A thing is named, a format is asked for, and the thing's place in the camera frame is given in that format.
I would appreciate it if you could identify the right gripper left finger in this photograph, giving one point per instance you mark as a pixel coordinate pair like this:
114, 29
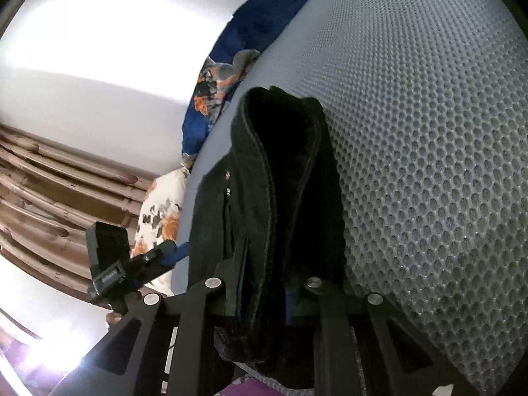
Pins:
185, 340

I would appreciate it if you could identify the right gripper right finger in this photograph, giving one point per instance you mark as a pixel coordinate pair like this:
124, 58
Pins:
340, 344

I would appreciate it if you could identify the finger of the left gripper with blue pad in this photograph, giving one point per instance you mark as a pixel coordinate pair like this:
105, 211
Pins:
158, 261

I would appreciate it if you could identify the black pants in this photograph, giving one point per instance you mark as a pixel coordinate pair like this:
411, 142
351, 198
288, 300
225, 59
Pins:
269, 216

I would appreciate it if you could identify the person's left hand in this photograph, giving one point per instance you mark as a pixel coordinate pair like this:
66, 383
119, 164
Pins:
113, 318

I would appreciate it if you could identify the white orange floral pillow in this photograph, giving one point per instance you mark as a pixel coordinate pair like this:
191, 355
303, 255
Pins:
160, 211

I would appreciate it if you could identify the beige curtain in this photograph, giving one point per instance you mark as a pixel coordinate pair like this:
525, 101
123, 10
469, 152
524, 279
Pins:
49, 197

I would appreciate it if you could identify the purple floral garment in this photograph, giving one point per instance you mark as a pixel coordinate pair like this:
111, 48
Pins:
243, 384

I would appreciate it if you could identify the navy floral blanket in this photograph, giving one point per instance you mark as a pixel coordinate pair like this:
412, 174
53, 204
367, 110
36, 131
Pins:
254, 26

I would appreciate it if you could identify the grey mesh mattress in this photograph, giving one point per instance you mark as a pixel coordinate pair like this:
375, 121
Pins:
426, 107

